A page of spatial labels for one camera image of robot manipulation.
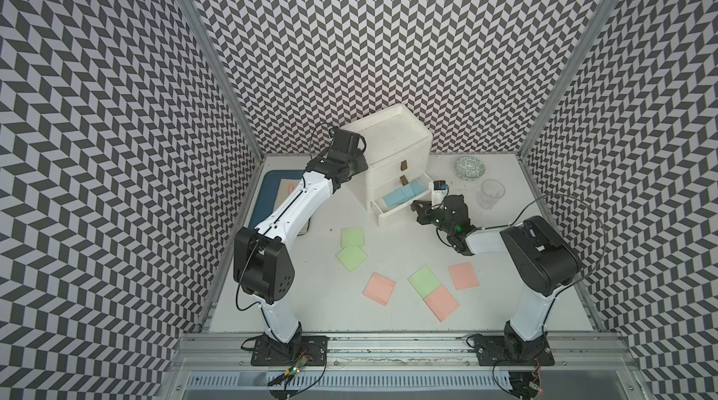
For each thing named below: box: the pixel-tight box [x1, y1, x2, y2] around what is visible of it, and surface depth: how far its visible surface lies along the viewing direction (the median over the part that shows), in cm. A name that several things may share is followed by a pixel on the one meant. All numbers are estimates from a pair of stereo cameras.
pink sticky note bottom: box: [423, 284, 460, 323], surface depth 84 cm
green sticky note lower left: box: [334, 245, 368, 272], surface depth 91 cm
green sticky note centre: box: [406, 264, 443, 300], surface depth 87 cm
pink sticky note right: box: [447, 261, 480, 291], surface depth 90 cm
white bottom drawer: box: [370, 172, 433, 228], surface depth 96 cm
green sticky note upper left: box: [340, 226, 365, 248], surface depth 96 cm
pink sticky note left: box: [362, 271, 396, 307], surface depth 86 cm
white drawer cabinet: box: [342, 103, 434, 228], surface depth 94 cm
